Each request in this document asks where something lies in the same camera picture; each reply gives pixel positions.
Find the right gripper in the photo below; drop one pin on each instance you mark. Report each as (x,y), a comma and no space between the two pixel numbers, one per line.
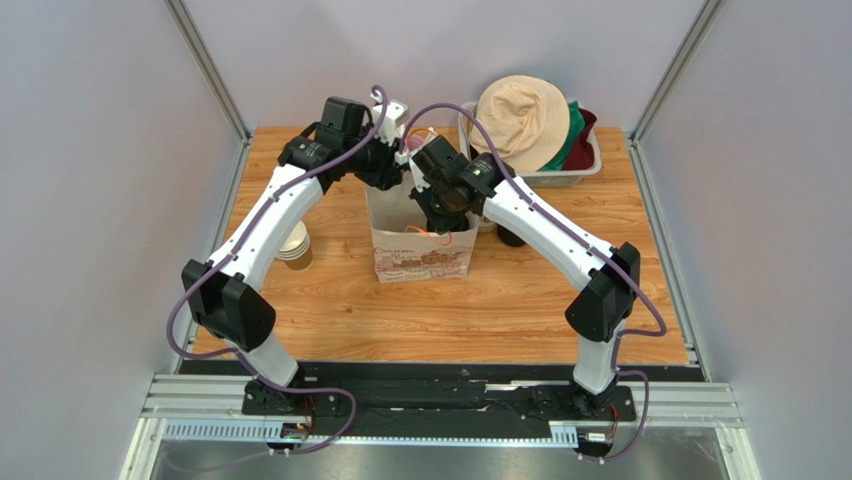
(443,217)

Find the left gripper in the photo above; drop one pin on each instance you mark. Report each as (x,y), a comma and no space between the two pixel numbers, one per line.
(390,172)

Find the white paper takeout bag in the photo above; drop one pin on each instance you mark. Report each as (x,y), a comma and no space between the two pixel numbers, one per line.
(406,248)

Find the stack of paper cups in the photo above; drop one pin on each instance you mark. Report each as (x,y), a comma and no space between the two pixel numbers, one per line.
(296,250)

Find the cardboard cup carrier tray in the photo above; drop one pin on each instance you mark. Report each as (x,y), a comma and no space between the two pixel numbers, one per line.
(485,225)

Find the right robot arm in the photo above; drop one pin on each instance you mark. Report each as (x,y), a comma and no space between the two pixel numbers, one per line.
(448,185)

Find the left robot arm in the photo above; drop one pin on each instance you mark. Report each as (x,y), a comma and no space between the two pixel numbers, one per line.
(222,293)

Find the pink straw holder cup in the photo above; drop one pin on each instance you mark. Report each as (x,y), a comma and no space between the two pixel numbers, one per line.
(415,141)

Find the stack of black lids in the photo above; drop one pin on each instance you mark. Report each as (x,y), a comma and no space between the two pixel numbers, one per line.
(508,238)

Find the white plastic basket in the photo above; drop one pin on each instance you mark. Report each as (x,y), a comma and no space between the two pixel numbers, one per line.
(537,178)

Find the beige bucket hat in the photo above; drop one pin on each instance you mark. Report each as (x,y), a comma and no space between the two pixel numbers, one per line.
(527,120)

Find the dark red cloth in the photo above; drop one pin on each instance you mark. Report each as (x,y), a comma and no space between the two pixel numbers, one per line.
(581,154)

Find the green cloth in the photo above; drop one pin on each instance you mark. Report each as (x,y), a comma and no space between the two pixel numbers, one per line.
(577,124)

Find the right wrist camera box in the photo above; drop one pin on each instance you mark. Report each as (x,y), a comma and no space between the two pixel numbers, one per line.
(405,160)

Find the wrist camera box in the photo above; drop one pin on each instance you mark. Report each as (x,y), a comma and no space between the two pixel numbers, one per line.
(405,160)
(396,117)

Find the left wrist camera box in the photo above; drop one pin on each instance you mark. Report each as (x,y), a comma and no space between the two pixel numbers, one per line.
(396,117)

